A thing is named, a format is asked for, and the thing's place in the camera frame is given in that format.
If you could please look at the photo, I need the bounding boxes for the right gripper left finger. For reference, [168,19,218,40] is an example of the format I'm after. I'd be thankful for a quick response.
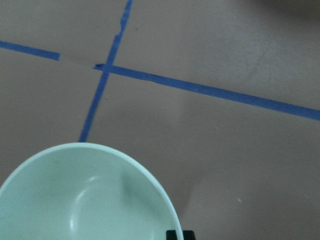
[166,230,177,240]

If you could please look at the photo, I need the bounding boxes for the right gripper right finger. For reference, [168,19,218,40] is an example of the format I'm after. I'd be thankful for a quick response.
[182,230,195,240]

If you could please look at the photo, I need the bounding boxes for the mint green bowl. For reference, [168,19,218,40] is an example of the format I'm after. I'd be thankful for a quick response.
[0,142,183,240]

